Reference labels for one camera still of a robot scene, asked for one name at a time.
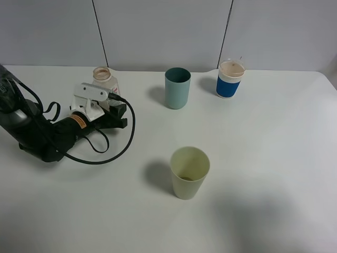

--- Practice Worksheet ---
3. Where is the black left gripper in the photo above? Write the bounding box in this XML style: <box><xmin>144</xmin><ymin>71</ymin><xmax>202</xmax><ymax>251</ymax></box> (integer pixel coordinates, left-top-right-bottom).
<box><xmin>67</xmin><ymin>104</ymin><xmax>127</xmax><ymax>139</ymax></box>

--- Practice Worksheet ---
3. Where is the clear plastic drink bottle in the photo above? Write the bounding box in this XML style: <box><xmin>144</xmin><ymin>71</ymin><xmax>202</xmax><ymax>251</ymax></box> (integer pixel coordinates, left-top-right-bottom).
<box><xmin>92</xmin><ymin>66</ymin><xmax>122</xmax><ymax>111</ymax></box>

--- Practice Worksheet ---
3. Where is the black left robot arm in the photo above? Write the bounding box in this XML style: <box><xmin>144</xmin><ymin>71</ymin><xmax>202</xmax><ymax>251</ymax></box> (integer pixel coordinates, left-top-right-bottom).
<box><xmin>1</xmin><ymin>66</ymin><xmax>132</xmax><ymax>165</ymax></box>

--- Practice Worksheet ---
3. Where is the teal plastic cup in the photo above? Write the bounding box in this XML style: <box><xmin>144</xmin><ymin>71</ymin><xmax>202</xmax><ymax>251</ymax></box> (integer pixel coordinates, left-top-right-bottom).
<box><xmin>165</xmin><ymin>67</ymin><xmax>191</xmax><ymax>110</ymax></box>

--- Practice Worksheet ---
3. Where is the pale green plastic cup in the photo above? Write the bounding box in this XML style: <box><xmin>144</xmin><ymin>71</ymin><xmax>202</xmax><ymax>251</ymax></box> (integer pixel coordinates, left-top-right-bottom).
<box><xmin>170</xmin><ymin>147</ymin><xmax>210</xmax><ymax>200</ymax></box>

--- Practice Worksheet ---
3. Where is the blue sleeved paper cup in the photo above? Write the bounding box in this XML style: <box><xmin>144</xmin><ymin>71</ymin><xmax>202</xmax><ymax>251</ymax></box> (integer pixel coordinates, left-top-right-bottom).
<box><xmin>216</xmin><ymin>59</ymin><xmax>246</xmax><ymax>99</ymax></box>

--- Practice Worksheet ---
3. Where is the black camera cable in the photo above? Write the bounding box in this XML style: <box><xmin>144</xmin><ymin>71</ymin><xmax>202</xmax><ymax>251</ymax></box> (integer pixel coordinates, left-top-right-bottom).
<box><xmin>44</xmin><ymin>93</ymin><xmax>136</xmax><ymax>166</ymax></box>

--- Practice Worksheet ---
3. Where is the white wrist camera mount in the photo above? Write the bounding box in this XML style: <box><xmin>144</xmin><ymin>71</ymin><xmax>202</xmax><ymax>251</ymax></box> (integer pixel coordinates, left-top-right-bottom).
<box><xmin>70</xmin><ymin>83</ymin><xmax>110</xmax><ymax>122</ymax></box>

